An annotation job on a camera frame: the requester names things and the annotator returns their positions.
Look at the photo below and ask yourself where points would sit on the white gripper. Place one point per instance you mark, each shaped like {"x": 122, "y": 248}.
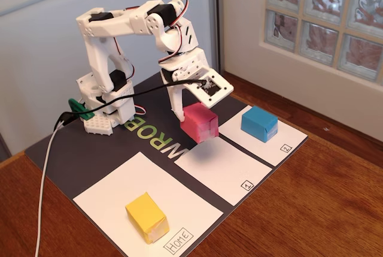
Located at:
{"x": 176, "y": 96}

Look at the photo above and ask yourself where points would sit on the red paper box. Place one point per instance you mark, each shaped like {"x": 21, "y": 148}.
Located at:
{"x": 197, "y": 122}

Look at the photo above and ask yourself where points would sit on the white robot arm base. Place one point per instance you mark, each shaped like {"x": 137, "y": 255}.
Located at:
{"x": 122, "y": 107}

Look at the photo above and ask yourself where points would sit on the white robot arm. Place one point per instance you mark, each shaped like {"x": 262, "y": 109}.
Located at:
{"x": 98, "y": 47}

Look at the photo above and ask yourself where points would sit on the blue paper box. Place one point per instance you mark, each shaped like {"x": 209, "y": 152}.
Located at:
{"x": 257, "y": 122}

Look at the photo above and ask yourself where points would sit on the white paper sheet marked home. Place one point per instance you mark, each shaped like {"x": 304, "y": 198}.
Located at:
{"x": 185, "y": 203}

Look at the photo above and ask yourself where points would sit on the yellow paper box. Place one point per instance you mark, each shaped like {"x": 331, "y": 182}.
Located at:
{"x": 146, "y": 215}

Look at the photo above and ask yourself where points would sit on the white paper sheet marked 1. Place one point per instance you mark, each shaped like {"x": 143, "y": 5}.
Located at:
{"x": 221, "y": 173}

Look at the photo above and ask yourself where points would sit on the green clamp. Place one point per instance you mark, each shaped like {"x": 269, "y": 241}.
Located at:
{"x": 80, "y": 108}

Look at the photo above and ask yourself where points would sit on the dark grey mat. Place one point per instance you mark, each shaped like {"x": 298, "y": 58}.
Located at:
{"x": 89, "y": 155}

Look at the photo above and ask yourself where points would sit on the white paper sheet marked 2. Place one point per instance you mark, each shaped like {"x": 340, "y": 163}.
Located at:
{"x": 269, "y": 152}

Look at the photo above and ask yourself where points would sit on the frosted door panel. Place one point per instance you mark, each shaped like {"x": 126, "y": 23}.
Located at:
{"x": 45, "y": 59}

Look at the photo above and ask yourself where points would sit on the glass block window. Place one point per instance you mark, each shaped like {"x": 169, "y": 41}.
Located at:
{"x": 326, "y": 17}

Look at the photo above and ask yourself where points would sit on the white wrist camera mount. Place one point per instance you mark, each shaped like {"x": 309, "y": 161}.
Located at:
{"x": 226, "y": 89}

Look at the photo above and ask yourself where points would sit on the grey metal door frame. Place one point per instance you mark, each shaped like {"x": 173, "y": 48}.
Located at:
{"x": 216, "y": 23}

